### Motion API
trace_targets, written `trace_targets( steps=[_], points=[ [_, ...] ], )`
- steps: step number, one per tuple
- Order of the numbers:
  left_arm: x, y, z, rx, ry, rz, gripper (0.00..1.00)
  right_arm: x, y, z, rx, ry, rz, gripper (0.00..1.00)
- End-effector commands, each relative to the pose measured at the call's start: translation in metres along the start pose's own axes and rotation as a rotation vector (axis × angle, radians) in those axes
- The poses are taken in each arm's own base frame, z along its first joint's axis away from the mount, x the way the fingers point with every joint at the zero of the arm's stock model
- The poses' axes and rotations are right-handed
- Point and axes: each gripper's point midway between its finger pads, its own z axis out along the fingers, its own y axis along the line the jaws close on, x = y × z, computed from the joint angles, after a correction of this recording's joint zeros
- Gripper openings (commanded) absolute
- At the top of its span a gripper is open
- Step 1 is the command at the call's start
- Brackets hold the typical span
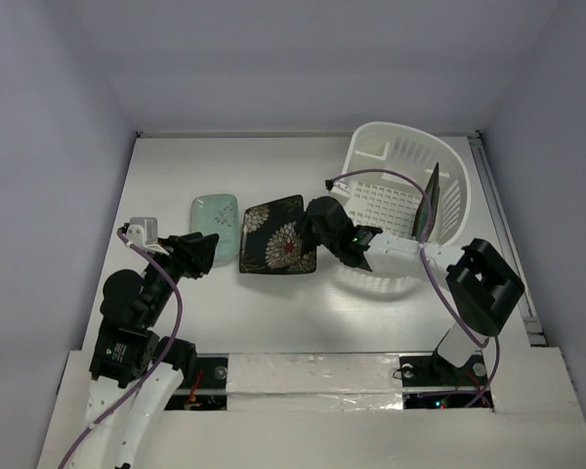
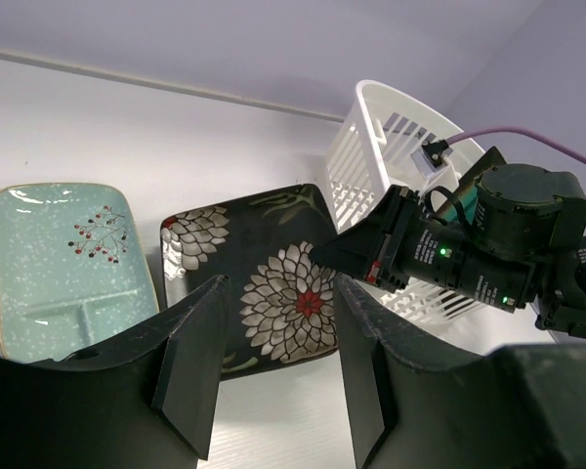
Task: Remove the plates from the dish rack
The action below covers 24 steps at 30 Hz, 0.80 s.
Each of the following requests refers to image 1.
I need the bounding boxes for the purple cable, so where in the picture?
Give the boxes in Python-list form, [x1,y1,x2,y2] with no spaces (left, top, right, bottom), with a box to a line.
[56,228,185,469]
[324,168,500,409]

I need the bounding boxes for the foil covered front board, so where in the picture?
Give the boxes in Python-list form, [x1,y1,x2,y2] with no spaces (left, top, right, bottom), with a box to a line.
[36,346,586,469]

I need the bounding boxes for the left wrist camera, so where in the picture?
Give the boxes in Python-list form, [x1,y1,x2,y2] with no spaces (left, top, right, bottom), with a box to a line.
[126,217,158,248]

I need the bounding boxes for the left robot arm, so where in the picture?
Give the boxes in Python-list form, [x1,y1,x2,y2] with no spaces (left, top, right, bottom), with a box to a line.
[67,223,219,468]

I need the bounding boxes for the black plain plate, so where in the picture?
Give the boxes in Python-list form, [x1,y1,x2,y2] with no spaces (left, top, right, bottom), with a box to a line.
[411,164,440,241]

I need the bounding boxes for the white plastic dish rack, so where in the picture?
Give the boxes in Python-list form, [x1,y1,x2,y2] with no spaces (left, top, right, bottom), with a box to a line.
[333,122,471,244]

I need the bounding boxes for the black floral square plate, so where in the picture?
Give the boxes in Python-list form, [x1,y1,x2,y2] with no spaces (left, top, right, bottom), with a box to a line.
[243,209,318,276]

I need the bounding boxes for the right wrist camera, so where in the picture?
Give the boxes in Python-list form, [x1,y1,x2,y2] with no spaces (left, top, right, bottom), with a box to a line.
[324,179,350,192]

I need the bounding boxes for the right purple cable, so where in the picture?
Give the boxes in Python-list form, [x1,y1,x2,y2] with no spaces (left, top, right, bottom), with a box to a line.
[324,168,500,409]

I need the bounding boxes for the light green speckled plate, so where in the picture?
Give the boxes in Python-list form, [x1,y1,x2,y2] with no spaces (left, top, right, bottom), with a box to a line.
[189,193,240,267]

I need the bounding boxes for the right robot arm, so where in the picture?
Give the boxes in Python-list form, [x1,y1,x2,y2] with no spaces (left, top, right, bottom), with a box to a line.
[302,196,525,383]

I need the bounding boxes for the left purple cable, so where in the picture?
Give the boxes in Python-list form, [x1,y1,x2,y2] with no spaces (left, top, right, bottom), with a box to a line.
[56,228,185,469]

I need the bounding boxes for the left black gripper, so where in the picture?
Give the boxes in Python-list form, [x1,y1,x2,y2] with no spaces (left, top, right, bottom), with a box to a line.
[144,230,219,323]

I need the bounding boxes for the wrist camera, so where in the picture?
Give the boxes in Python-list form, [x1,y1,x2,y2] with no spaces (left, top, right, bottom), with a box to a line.
[324,179,350,192]
[126,217,158,248]

